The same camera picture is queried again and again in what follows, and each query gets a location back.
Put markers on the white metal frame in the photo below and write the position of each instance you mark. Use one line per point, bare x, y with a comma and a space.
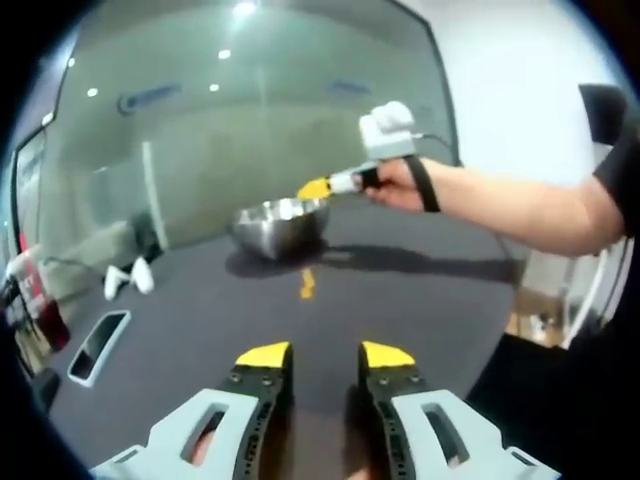
595, 295

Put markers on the person's black shirt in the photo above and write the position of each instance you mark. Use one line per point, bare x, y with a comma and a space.
560, 410

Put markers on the stainless steel bowl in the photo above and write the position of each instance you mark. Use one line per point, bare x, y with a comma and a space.
280, 227

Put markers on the person's right hand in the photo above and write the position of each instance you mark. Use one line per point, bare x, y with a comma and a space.
400, 187

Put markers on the dark grey table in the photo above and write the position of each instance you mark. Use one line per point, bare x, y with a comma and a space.
200, 280

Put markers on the yellow QQ candies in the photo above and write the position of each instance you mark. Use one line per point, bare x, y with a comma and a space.
306, 286

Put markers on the white-edged black phone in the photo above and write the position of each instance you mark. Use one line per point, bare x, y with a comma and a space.
97, 347

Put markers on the person's left hand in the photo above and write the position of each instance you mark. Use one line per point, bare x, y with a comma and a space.
205, 445

